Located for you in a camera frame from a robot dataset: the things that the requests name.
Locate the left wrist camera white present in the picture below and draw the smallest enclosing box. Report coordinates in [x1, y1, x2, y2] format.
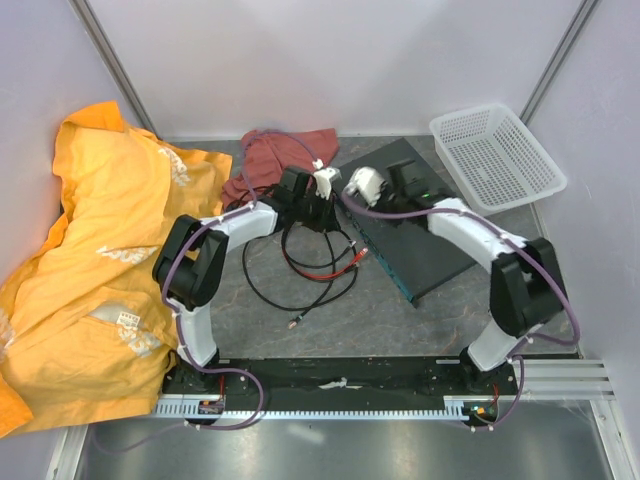
[313, 167, 341, 200]

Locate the black ethernet cable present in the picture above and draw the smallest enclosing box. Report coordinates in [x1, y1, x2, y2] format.
[279, 224, 361, 281]

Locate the black braided cable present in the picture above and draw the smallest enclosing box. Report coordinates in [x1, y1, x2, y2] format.
[222, 184, 361, 330]

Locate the white plastic basket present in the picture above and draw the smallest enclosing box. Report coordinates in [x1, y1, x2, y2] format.
[429, 104, 567, 216]

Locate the dark network switch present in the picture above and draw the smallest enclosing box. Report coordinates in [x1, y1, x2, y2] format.
[333, 138, 474, 305]

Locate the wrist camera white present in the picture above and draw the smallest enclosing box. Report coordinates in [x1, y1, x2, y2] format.
[345, 167, 386, 207]
[313, 167, 341, 200]

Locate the red ethernet cable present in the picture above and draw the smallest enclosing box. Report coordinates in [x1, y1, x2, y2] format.
[282, 227, 369, 282]

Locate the orange cloth bag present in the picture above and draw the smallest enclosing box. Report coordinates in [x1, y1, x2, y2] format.
[1, 102, 232, 437]

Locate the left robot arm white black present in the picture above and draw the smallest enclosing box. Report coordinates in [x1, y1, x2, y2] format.
[152, 167, 341, 393]

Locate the aluminium frame rail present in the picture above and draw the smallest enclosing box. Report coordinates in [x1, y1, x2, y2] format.
[521, 359, 615, 401]

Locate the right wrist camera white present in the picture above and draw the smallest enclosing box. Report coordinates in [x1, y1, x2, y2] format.
[345, 167, 386, 207]

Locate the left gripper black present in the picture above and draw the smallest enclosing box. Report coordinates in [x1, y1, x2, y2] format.
[292, 188, 340, 234]

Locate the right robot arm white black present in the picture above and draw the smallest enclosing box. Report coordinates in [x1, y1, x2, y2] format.
[344, 161, 580, 394]

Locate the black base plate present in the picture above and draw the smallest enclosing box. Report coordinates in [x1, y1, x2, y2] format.
[162, 356, 517, 407]

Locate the red cloth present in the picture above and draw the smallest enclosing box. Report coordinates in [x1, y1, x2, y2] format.
[241, 128, 339, 191]

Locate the white cable duct rail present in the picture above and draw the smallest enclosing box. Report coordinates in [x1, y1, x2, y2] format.
[149, 394, 478, 421]

